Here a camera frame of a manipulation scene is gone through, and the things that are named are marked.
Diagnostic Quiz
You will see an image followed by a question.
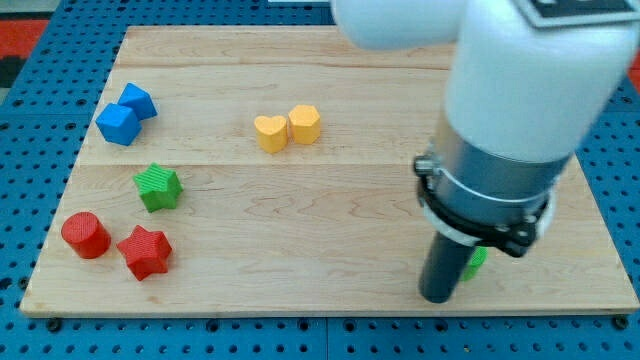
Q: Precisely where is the blue cube block front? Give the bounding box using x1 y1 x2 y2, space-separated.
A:
96 103 142 146

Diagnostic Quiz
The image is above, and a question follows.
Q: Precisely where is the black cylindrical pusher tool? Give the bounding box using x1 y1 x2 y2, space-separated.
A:
419 232 475 303

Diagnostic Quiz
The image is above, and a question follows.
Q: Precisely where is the red cylinder block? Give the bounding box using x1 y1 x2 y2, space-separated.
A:
61 212 111 259

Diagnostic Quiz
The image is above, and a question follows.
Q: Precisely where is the blue cube block rear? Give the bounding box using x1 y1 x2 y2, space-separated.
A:
117 83 157 120

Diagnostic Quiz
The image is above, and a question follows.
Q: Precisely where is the yellow heart block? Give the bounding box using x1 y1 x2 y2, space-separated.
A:
254 115 289 154

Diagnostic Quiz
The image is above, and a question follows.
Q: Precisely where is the green star block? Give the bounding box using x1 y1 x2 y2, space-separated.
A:
133 163 183 213

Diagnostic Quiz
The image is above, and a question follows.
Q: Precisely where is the green circle block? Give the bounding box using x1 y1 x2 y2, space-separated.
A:
461 246 488 281

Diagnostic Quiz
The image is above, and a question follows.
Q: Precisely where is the red star block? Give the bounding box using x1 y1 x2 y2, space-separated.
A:
116 225 172 281

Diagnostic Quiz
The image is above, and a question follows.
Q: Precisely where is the yellow hexagon block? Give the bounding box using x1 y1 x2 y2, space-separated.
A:
289 104 321 145

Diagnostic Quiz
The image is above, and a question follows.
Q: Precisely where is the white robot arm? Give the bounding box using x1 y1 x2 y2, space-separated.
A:
331 0 639 260

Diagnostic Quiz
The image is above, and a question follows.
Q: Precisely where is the wooden board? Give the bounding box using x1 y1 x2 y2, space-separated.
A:
20 26 639 318

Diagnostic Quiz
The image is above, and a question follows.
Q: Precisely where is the blue cube block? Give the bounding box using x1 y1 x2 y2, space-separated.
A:
117 83 157 120
96 103 142 146

